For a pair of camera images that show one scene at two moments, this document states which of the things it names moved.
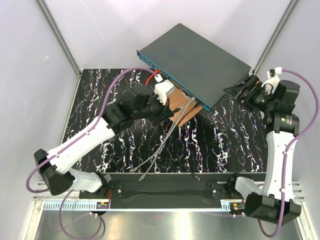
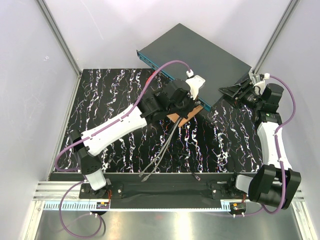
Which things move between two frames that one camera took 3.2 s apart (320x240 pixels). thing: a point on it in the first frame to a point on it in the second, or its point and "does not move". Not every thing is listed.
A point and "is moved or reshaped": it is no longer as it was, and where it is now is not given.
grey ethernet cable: (135, 169) is moved or reshaped
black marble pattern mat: (229, 136) does not move
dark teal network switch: (203, 71) does not move
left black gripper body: (157, 110) to (183, 109)
